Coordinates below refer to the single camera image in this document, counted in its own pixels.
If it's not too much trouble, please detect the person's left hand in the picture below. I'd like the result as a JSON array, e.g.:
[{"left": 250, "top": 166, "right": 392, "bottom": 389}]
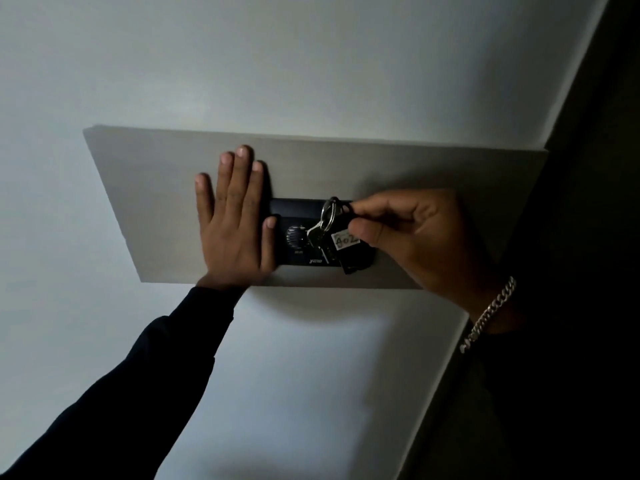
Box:
[{"left": 194, "top": 145, "right": 279, "bottom": 291}]

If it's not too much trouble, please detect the person's right hand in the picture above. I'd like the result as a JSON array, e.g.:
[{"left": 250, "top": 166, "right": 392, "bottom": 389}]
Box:
[{"left": 347, "top": 188, "right": 504, "bottom": 316}]

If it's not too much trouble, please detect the grey panel door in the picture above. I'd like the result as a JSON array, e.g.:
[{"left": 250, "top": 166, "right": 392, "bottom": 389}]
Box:
[{"left": 82, "top": 125, "right": 550, "bottom": 290}]

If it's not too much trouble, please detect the person's right forearm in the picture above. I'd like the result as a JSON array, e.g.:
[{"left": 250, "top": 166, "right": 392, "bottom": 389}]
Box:
[{"left": 462, "top": 281, "right": 601, "bottom": 480}]

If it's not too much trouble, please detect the person's left forearm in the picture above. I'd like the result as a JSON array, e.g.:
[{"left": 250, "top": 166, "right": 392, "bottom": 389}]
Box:
[{"left": 0, "top": 286, "right": 247, "bottom": 480}]

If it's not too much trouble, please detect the black round dial knob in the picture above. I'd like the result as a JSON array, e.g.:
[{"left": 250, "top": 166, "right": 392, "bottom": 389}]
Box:
[{"left": 285, "top": 225, "right": 310, "bottom": 250}]

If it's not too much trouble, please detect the black lock plate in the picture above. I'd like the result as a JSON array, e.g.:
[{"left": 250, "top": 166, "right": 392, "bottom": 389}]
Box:
[{"left": 264, "top": 197, "right": 377, "bottom": 269}]

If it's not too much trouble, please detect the silver hanging key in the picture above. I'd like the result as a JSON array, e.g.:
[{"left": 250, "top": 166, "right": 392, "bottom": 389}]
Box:
[{"left": 306, "top": 221, "right": 332, "bottom": 264}]

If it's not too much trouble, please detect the black key tag white label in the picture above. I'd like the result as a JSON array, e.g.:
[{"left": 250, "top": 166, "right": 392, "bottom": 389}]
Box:
[{"left": 327, "top": 224, "right": 377, "bottom": 275}]

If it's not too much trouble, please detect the silver key ring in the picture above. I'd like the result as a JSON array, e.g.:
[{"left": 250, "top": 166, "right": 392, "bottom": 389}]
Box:
[{"left": 319, "top": 197, "right": 343, "bottom": 232}]

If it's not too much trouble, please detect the silver chain bracelet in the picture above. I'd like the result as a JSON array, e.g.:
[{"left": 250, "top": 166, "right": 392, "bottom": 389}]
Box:
[{"left": 458, "top": 276, "right": 517, "bottom": 355}]

